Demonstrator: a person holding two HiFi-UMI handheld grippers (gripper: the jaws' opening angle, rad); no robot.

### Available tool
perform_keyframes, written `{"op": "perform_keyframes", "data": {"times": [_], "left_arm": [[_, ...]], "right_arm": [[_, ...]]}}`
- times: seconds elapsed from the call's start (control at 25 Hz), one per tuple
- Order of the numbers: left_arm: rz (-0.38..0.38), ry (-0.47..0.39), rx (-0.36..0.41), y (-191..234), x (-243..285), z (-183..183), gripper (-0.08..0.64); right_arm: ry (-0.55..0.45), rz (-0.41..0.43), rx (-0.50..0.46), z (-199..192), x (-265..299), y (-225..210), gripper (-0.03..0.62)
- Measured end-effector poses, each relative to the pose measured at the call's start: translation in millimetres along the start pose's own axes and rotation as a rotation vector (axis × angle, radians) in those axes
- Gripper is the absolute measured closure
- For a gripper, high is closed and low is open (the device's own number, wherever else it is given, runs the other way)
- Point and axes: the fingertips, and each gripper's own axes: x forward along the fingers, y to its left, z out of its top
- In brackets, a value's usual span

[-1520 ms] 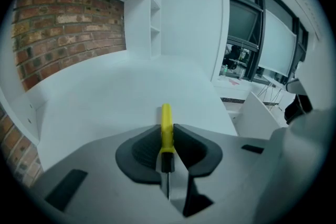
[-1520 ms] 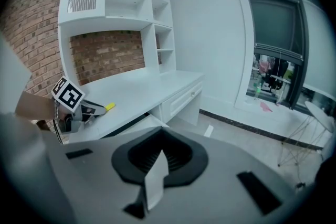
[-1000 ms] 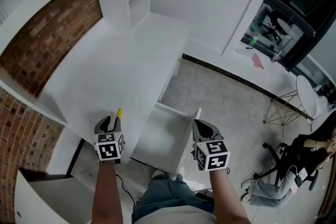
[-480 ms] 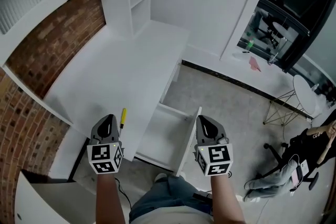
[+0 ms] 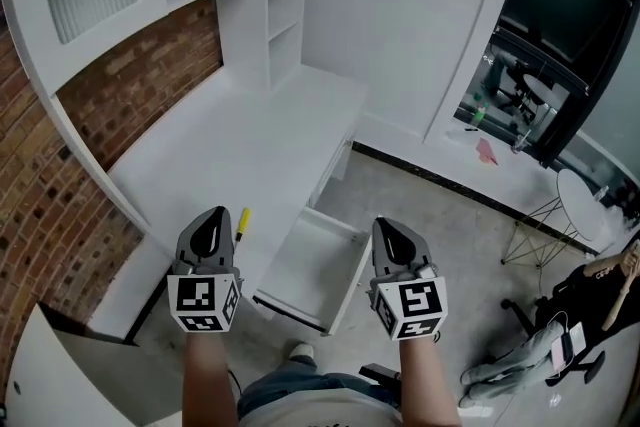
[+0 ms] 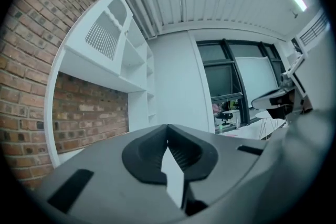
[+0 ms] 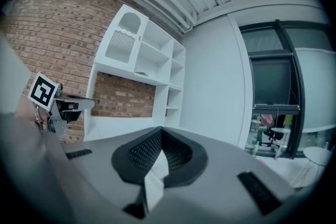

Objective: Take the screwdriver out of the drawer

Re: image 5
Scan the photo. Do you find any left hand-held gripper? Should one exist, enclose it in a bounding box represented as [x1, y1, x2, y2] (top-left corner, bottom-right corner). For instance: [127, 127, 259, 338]
[167, 206, 245, 334]

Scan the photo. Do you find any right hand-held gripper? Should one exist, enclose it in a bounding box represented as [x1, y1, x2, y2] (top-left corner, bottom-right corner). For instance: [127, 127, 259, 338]
[366, 216, 448, 342]

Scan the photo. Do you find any white drawer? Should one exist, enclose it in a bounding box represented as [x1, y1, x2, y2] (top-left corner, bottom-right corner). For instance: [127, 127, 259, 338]
[252, 206, 374, 337]

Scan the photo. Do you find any person's left forearm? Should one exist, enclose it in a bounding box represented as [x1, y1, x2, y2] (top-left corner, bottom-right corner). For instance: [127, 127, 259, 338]
[181, 329, 240, 427]

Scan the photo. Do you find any person's right forearm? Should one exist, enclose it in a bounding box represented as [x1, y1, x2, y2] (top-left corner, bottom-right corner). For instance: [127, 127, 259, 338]
[397, 335, 462, 427]

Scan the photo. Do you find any black box-shaped object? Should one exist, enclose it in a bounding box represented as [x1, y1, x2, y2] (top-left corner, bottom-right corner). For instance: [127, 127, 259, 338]
[358, 363, 402, 387]

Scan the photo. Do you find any person's shoe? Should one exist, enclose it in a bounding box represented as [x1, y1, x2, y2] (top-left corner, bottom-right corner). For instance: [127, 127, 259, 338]
[288, 341, 317, 372]

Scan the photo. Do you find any person's jeans leg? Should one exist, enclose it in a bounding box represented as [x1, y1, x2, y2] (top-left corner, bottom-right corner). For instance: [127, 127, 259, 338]
[236, 358, 401, 419]

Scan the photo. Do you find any white desk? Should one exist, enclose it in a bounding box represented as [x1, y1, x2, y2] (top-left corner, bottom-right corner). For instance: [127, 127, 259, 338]
[88, 63, 372, 346]

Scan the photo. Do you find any person's white shirt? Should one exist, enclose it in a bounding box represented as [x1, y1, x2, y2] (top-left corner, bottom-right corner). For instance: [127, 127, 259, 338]
[236, 389, 464, 427]

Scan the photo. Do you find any white low cabinet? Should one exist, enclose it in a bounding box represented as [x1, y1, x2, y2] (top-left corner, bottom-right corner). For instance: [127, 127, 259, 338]
[0, 302, 187, 427]

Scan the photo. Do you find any black office chair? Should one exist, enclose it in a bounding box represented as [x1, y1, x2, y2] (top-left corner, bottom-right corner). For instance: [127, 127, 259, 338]
[501, 259, 640, 387]

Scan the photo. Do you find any pink phone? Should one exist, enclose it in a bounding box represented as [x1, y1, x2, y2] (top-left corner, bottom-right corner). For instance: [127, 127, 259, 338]
[548, 320, 587, 377]

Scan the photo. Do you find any pink paper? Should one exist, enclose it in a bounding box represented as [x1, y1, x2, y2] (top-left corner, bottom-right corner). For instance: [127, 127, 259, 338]
[474, 137, 501, 165]

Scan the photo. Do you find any round white side table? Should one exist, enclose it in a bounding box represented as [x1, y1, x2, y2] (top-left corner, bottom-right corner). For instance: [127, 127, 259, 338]
[500, 167, 612, 266]

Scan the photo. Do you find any white wardrobe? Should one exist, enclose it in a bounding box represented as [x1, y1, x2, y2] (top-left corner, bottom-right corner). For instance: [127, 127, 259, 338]
[301, 0, 530, 147]

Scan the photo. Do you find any white shelf unit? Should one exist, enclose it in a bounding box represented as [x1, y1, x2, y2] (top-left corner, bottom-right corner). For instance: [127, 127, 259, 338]
[158, 0, 309, 92]

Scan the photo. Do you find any black framed window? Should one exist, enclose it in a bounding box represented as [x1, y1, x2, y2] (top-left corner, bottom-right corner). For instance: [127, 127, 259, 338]
[452, 0, 640, 169]

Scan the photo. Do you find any white charging cable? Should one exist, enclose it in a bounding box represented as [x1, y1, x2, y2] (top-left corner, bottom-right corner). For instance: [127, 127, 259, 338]
[535, 309, 571, 346]

